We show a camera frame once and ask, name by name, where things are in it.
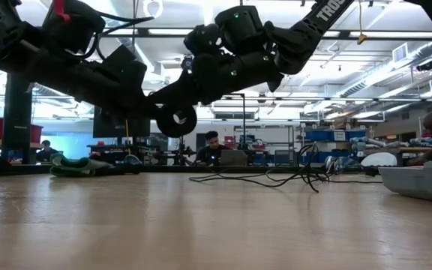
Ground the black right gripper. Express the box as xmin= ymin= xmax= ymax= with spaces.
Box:
xmin=147 ymin=52 xmax=262 ymax=108

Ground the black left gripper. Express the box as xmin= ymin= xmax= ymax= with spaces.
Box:
xmin=95 ymin=61 xmax=161 ymax=118

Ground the black round cord spool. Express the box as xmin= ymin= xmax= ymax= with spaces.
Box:
xmin=154 ymin=104 xmax=199 ymax=139

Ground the thin black cord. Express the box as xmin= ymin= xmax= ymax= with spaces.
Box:
xmin=188 ymin=141 xmax=383 ymax=194

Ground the black monitor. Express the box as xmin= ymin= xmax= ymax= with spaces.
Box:
xmin=92 ymin=106 xmax=152 ymax=139

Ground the black tripod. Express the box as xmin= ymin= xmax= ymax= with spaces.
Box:
xmin=167 ymin=142 xmax=198 ymax=167

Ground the grey laptop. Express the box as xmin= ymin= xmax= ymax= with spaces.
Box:
xmin=219 ymin=148 xmax=248 ymax=167

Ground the black work glove green cuff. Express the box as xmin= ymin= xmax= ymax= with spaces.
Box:
xmin=49 ymin=152 xmax=144 ymax=178

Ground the red storage bin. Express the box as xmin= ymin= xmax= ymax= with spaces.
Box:
xmin=0 ymin=117 xmax=44 ymax=144

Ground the blue storage bin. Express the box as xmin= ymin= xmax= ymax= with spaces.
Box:
xmin=304 ymin=129 xmax=368 ymax=143

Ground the blue grey bundle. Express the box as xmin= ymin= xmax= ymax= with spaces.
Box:
xmin=323 ymin=154 xmax=354 ymax=174

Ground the yellow hanging tag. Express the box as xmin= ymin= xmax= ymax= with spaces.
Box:
xmin=356 ymin=0 xmax=368 ymax=46

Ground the white round object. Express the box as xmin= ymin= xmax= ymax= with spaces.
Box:
xmin=361 ymin=151 xmax=398 ymax=168

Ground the white ceiling vent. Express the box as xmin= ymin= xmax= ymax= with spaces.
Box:
xmin=391 ymin=42 xmax=409 ymax=64

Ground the black ceiling projector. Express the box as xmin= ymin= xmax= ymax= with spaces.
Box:
xmin=415 ymin=59 xmax=432 ymax=73

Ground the grey plastic tool case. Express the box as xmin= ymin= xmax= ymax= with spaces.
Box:
xmin=378 ymin=159 xmax=432 ymax=206

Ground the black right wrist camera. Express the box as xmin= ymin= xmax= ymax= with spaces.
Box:
xmin=184 ymin=22 xmax=221 ymax=56

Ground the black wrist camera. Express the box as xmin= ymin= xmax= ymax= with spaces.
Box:
xmin=101 ymin=44 xmax=137 ymax=72
xmin=184 ymin=22 xmax=221 ymax=56

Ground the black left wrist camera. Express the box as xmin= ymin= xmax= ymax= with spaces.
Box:
xmin=101 ymin=44 xmax=137 ymax=72

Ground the white ring ceiling light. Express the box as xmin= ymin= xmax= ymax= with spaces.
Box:
xmin=142 ymin=0 xmax=164 ymax=20

